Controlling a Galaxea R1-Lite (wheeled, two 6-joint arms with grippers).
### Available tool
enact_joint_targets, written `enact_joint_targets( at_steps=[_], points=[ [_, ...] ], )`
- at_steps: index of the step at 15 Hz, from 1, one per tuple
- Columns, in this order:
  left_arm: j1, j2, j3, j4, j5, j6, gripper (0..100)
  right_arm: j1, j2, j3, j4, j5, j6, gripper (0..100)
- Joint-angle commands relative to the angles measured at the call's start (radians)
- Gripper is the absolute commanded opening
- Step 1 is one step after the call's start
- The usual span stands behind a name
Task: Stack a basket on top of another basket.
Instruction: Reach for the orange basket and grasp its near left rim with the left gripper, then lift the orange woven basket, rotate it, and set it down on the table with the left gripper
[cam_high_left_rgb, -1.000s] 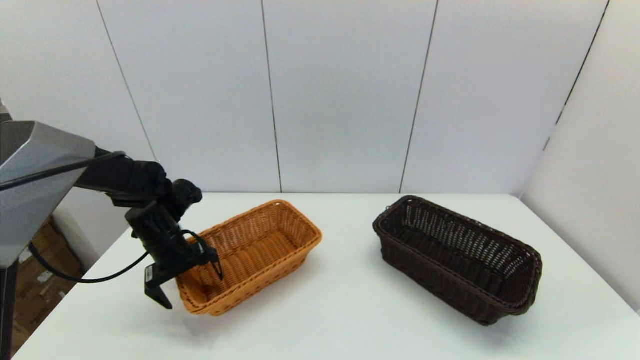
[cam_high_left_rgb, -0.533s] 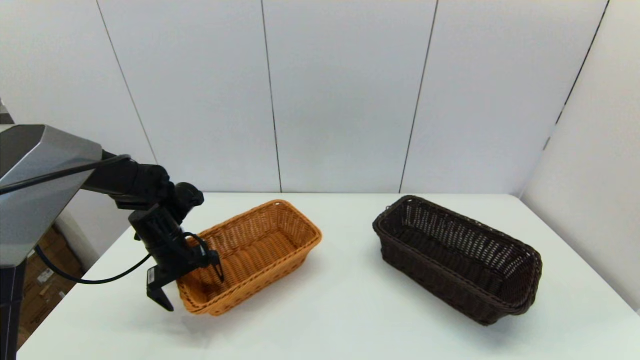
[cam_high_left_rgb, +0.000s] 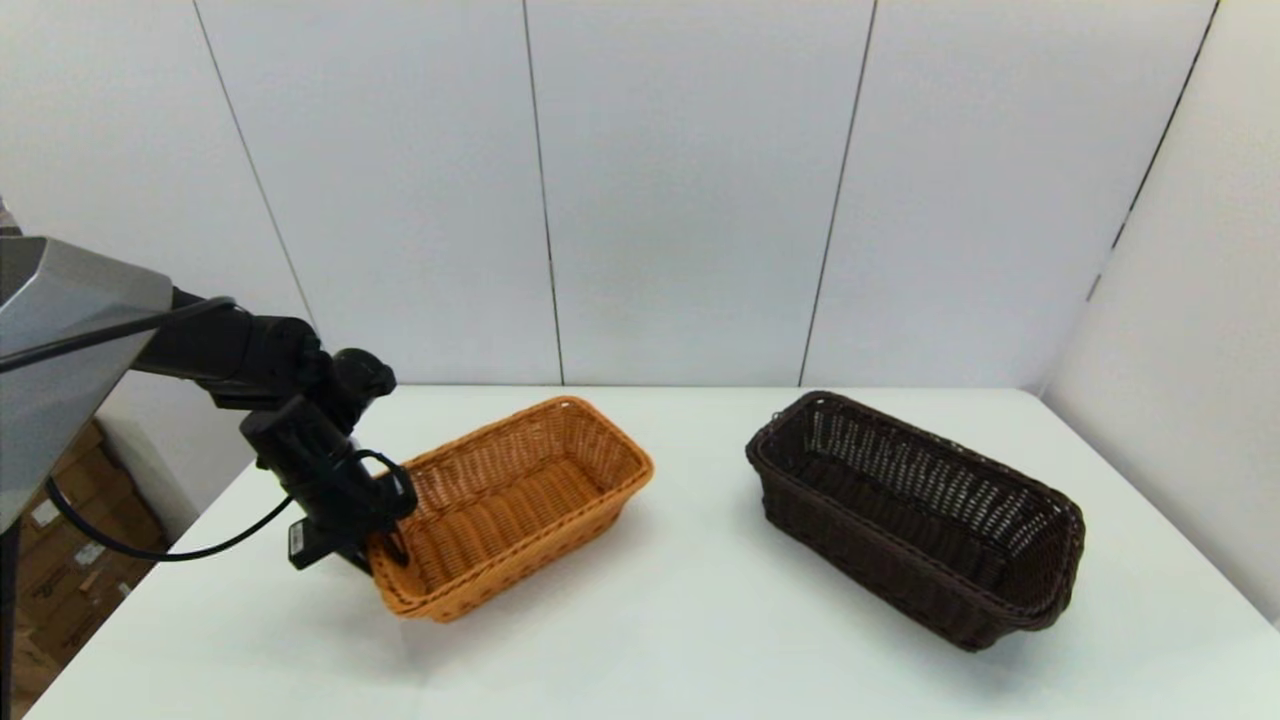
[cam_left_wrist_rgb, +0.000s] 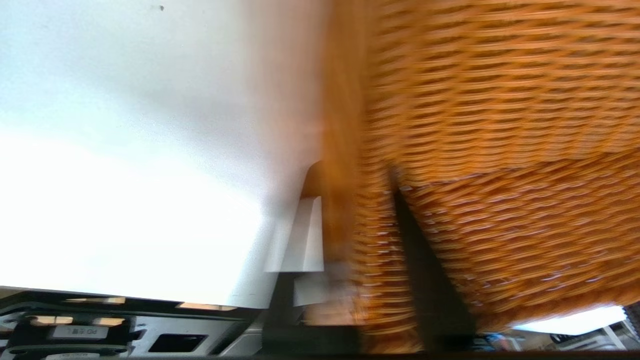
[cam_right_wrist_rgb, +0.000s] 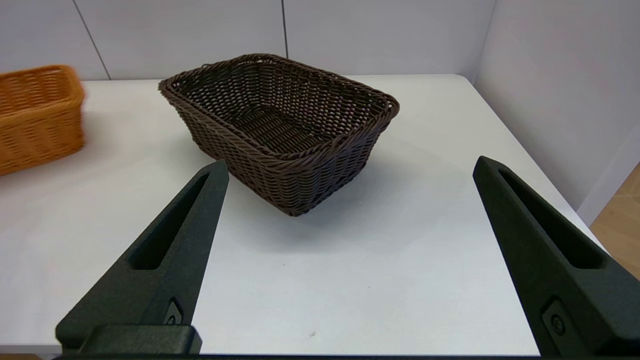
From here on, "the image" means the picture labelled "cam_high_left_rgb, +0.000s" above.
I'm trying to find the plain cardboard box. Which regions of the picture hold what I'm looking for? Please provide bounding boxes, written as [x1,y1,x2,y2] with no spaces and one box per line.
[62,420,109,483]

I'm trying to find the cardboard box one white label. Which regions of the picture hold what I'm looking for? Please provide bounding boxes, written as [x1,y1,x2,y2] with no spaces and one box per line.
[25,450,138,566]

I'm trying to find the dark brown wicker basket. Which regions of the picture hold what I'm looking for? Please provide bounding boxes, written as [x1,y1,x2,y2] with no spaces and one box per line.
[745,390,1086,652]

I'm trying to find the orange wicker basket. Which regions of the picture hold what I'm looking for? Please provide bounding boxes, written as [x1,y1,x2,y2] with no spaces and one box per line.
[366,396,655,623]

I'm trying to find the low cardboard box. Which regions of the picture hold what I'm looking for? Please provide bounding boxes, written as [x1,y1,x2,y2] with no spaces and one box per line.
[10,625,56,716]

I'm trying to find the cardboard box two white labels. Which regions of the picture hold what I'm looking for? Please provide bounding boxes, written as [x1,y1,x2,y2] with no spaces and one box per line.
[15,495,169,666]

